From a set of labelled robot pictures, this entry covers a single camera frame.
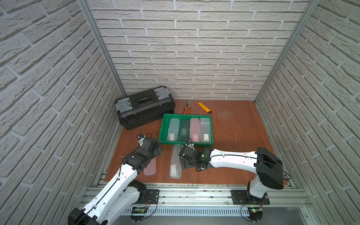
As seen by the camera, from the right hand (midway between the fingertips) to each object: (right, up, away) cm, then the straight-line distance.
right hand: (188, 161), depth 82 cm
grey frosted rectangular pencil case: (+12, +15, +13) cm, 23 cm away
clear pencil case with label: (-8, -6, -1) cm, 10 cm away
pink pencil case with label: (+5, +16, +15) cm, 23 cm away
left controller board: (-26, -24, -11) cm, 37 cm away
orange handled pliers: (+2, +37, +35) cm, 51 cm away
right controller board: (+35, -23, -12) cm, 43 cm away
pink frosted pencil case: (-23, -5, +1) cm, 23 cm away
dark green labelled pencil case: (-3, +17, +18) cm, 25 cm away
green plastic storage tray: (-17, +24, +21) cm, 36 cm away
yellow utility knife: (+17, +31, +31) cm, 48 cm away
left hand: (-20, +8, -1) cm, 22 cm away
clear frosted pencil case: (-10, +16, +19) cm, 27 cm away
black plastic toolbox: (-33, +31, +10) cm, 47 cm away
